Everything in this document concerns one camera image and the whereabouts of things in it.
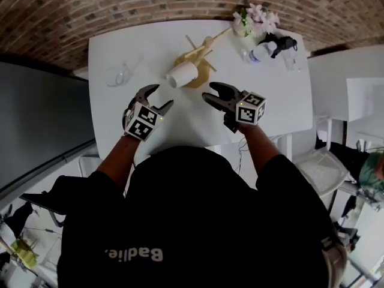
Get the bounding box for black chair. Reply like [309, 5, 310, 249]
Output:
[19, 190, 65, 228]

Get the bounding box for black bag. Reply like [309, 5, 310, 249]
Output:
[4, 201, 34, 239]

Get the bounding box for vase of pink flowers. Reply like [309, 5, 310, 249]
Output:
[232, 3, 280, 39]

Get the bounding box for clear plastic water bottle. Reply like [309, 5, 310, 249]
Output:
[247, 41, 278, 64]

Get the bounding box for person's black shirt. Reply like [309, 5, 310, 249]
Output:
[56, 145, 343, 288]

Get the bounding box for wooden mug tree stand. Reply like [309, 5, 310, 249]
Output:
[175, 27, 233, 89]

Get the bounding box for black crumpled cloth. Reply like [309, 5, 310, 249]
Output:
[259, 33, 298, 59]

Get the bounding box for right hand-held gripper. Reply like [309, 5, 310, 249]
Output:
[201, 81, 268, 134]

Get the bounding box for white chair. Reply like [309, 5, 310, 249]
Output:
[293, 133, 350, 204]

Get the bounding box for grey metal cabinet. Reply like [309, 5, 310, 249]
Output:
[0, 54, 98, 210]

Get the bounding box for clear glass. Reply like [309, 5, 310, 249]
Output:
[283, 55, 302, 73]
[104, 58, 143, 88]

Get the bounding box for person's right forearm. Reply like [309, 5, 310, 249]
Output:
[239, 124, 283, 173]

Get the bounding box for white ceramic mug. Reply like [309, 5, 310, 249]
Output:
[166, 63, 199, 89]

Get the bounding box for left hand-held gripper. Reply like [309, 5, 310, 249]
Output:
[122, 83, 175, 142]

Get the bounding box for person's left forearm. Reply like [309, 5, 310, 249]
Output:
[95, 135, 140, 189]

